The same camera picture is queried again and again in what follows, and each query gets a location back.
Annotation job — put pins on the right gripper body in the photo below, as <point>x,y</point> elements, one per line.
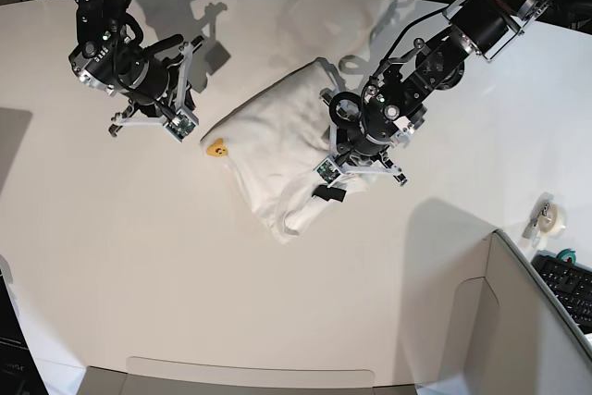
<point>155,80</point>

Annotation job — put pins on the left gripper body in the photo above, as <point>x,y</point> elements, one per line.
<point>361,130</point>

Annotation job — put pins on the white printed t-shirt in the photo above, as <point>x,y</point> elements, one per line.
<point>271,145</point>

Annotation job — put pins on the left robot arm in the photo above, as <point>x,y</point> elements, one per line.
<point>474,27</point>

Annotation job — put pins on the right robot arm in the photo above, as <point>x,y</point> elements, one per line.
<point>110,57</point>

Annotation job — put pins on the grey flat panel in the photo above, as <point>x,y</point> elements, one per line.
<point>13,125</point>

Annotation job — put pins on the clear tape dispenser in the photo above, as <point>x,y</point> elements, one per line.
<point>547,221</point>

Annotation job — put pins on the green tape roll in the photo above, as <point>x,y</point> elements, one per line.
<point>567,256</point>

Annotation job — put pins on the grey cardboard box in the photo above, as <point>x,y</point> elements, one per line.
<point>507,334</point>

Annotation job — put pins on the black keyboard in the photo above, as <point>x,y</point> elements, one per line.
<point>571,284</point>

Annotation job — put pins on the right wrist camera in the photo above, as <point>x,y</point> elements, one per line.
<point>182,125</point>

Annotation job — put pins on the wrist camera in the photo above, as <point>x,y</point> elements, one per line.
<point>182,125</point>
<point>329,171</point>

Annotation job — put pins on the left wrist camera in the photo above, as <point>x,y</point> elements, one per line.
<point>329,171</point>

